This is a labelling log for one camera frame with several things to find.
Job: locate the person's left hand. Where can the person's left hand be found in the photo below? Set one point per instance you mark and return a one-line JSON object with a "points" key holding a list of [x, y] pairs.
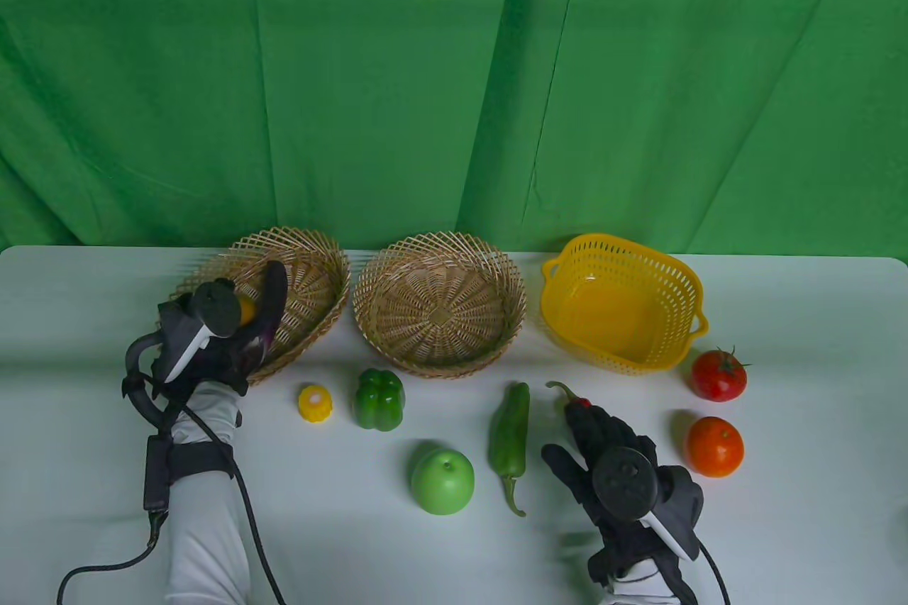
{"points": [[223, 364]]}

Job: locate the person's right hand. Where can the person's right hand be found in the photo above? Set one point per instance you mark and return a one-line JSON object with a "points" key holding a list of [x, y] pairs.
{"points": [[596, 442]]}

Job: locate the person's left fingers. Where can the person's left fingers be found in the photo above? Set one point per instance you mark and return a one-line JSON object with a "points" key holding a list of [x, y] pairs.
{"points": [[245, 364]]}

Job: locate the person's right thumb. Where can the person's right thumb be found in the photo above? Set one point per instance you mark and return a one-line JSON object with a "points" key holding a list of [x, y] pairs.
{"points": [[564, 467]]}

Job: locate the purple eggplant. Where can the purple eggplant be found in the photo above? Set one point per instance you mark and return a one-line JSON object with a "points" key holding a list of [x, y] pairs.
{"points": [[273, 307]]}

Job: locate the person's right forearm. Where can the person's right forearm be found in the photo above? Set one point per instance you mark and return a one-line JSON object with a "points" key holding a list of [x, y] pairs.
{"points": [[645, 584]]}

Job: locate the person's left forearm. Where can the person's left forearm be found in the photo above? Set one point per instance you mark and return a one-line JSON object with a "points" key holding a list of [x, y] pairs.
{"points": [[206, 491]]}

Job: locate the small orange fruit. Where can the small orange fruit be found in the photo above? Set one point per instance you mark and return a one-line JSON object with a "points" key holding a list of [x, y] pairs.
{"points": [[247, 310]]}

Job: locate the black and white hand tracker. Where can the black and white hand tracker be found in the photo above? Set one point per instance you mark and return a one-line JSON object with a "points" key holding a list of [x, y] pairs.
{"points": [[216, 307], [628, 484]]}

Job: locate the green chili pepper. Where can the green chili pepper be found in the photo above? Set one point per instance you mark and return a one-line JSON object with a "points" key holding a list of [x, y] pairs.
{"points": [[511, 431]]}

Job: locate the red chili pepper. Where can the red chili pepper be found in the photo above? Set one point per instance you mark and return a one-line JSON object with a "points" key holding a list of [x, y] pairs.
{"points": [[564, 391]]}

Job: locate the yellow corn piece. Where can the yellow corn piece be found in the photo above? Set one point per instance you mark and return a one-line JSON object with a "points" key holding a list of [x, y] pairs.
{"points": [[316, 403]]}

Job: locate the tilted wicker basket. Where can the tilted wicker basket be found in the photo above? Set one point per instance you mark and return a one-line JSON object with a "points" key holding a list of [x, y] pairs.
{"points": [[312, 286]]}

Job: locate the green apple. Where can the green apple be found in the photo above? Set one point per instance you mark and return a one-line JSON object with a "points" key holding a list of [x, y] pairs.
{"points": [[443, 481]]}

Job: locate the green bell pepper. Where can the green bell pepper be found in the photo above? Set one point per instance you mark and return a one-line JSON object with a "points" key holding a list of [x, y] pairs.
{"points": [[379, 399]]}

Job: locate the orange tomato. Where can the orange tomato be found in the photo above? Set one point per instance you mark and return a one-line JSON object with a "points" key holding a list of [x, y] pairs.
{"points": [[714, 447]]}

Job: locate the yellow plastic basket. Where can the yellow plastic basket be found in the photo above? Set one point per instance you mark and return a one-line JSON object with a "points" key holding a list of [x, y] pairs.
{"points": [[617, 307]]}

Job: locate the red tomato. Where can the red tomato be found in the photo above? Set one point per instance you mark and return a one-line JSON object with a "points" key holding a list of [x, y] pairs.
{"points": [[718, 376]]}

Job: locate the round wicker basket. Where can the round wicker basket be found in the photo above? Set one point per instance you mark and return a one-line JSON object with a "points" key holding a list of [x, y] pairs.
{"points": [[440, 307]]}

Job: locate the green backdrop cloth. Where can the green backdrop cloth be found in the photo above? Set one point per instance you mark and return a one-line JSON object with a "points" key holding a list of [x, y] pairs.
{"points": [[425, 80]]}

